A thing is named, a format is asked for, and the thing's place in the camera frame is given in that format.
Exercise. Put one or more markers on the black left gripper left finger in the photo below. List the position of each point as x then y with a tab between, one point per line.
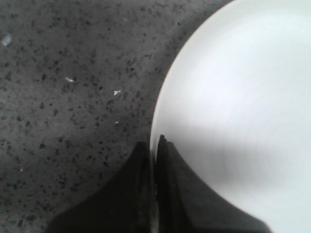
123	205

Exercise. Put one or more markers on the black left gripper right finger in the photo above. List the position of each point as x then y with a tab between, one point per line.
187	205

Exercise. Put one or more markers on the white round plate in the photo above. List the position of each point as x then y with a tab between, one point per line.
236	103

